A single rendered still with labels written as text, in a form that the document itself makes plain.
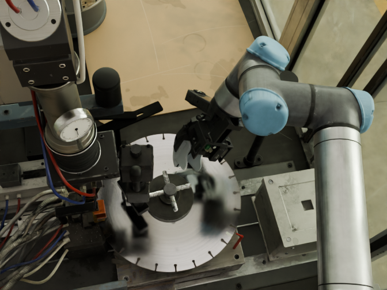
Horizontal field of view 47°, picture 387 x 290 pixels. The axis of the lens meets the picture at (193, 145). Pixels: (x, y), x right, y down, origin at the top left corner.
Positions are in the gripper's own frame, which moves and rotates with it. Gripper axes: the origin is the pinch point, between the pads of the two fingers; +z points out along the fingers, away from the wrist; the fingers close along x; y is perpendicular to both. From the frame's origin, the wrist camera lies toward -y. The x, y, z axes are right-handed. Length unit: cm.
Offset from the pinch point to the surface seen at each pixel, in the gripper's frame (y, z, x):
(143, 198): 13.5, -2.8, -13.6
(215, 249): 19.7, 5.3, 6.7
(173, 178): 2.5, 3.6, 0.0
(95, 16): -65, 8, -6
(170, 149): -5.5, 2.4, 0.9
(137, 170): 18.9, -16.9, -22.8
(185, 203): 8.8, 4.2, 1.8
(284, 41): -37, -19, 39
